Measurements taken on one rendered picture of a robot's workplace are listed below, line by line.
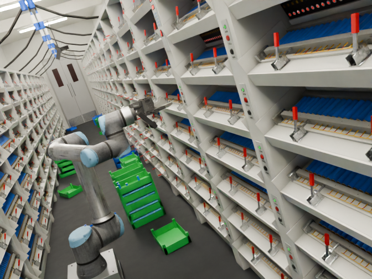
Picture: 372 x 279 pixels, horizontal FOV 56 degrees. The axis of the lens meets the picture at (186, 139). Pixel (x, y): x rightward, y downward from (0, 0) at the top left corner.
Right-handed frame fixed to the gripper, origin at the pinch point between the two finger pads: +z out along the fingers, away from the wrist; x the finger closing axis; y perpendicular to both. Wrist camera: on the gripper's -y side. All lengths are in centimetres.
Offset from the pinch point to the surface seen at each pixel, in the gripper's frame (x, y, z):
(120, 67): 202, 23, 10
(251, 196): -39, -46, 13
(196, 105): -7.9, -4.0, 10.7
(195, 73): -27.0, 12.6, 9.0
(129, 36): 133, 46, 16
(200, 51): -7.8, 20.5, 21.1
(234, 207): -10, -63, 13
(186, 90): -7.6, 4.7, 8.5
